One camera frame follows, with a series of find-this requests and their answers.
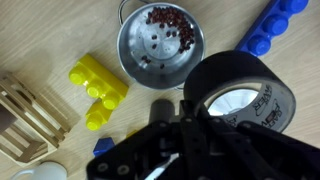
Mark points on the small steel pot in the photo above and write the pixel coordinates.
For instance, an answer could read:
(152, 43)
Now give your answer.
(143, 68)

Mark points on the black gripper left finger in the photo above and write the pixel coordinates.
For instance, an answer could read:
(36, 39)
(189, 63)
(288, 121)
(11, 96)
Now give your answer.
(150, 150)

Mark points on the blue two-stud block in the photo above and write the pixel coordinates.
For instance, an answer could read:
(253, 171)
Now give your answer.
(103, 146)

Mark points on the small yellow block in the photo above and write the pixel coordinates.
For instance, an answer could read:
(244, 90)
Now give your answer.
(96, 118)

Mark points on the white mug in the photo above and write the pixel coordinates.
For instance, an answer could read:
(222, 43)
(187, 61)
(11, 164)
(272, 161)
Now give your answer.
(46, 171)

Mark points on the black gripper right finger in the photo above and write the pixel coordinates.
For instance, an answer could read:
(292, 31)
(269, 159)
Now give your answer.
(266, 150)

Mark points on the wooden slat crate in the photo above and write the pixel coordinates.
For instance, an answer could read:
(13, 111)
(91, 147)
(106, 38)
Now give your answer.
(40, 126)

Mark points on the long blue four-stud block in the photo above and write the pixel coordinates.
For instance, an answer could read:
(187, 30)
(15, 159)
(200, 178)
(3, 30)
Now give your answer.
(266, 30)

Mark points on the black masking tape roll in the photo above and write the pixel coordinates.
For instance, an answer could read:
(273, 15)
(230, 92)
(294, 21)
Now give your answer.
(230, 66)

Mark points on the red beans heap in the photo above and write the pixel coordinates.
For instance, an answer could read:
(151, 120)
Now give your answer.
(173, 20)

